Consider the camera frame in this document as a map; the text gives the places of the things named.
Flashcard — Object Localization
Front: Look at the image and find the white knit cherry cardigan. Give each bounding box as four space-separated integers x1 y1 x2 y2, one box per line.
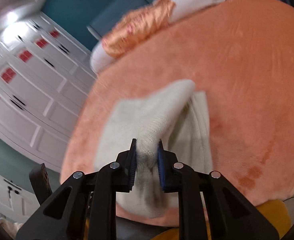
93 79 213 218

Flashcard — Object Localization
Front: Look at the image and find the white wardrobe with red decorations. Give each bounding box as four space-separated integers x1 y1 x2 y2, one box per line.
0 12 95 172

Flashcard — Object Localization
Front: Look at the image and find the orange bedspread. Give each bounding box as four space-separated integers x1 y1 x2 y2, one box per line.
60 0 294 228

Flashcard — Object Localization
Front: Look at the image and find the orange floral satin pillow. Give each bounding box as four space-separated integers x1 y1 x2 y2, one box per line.
102 0 176 58

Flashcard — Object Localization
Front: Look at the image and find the white door with handle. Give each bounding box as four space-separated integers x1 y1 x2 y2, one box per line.
0 175 40 223

